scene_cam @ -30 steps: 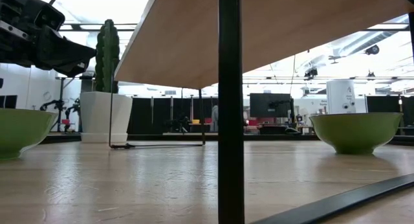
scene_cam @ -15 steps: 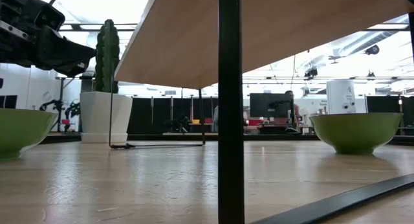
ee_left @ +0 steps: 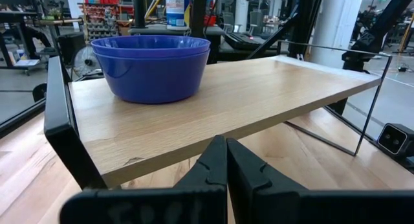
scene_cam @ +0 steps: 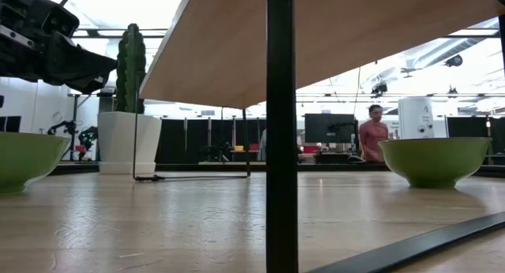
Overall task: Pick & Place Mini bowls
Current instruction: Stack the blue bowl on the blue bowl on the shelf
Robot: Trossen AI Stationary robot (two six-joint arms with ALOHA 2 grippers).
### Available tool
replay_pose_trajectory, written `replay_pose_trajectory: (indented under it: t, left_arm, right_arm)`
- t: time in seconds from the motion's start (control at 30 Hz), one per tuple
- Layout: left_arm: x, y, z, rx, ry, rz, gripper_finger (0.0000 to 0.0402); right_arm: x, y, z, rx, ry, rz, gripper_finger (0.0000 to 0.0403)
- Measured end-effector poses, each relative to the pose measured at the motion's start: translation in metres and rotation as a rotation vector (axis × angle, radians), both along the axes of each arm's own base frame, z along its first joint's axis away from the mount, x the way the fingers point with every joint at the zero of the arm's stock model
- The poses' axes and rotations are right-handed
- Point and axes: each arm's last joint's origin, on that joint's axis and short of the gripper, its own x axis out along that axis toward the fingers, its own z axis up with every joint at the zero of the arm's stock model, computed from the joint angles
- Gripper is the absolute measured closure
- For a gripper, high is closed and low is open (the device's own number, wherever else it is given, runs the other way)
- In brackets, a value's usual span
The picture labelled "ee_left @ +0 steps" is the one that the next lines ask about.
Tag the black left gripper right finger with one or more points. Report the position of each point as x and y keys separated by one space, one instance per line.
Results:
x=258 y=204

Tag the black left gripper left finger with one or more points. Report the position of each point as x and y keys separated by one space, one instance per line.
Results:
x=194 y=204

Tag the blue plastic mini bowl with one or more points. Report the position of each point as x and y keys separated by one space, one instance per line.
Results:
x=148 y=45
x=152 y=78

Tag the black keyboard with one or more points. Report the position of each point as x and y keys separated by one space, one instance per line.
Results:
x=242 y=41

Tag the white floor fan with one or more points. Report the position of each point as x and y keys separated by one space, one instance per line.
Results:
x=83 y=60

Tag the red box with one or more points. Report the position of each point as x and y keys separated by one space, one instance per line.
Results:
x=210 y=20

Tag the black rounded object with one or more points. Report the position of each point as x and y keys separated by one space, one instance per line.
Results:
x=39 y=92

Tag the white round pillar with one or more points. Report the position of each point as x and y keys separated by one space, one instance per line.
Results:
x=336 y=26

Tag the blue white labelled canister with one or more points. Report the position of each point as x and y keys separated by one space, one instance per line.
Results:
x=176 y=7

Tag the black box speaker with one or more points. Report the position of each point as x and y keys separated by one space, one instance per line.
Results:
x=69 y=46

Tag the yellow diagonal pole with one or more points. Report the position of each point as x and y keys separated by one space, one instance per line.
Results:
x=154 y=3

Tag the red parts bin rack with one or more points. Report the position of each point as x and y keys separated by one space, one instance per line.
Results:
x=103 y=20

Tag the white paper sheet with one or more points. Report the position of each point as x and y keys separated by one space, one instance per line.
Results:
x=26 y=62

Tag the wooden workbench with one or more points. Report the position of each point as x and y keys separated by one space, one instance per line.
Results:
x=58 y=21

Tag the small green plant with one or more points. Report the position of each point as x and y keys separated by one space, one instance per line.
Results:
x=55 y=13

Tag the black desk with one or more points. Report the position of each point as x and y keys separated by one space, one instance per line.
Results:
x=19 y=17

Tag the wooden shelf riser black frame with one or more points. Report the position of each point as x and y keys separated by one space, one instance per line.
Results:
x=246 y=97

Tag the black table-level camera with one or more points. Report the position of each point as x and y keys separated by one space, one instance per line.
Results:
x=393 y=140

